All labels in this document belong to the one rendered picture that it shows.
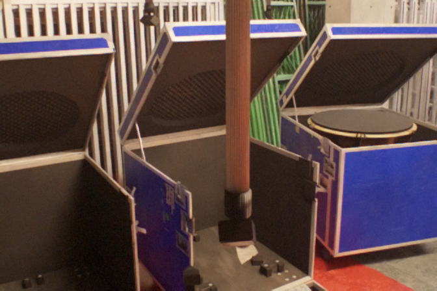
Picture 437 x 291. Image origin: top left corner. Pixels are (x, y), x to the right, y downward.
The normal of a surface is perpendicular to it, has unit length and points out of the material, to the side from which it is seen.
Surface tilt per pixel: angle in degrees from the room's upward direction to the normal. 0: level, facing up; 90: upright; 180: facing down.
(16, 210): 90
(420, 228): 90
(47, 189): 90
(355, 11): 90
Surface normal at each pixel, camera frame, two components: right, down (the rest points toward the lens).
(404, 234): 0.23, 0.22
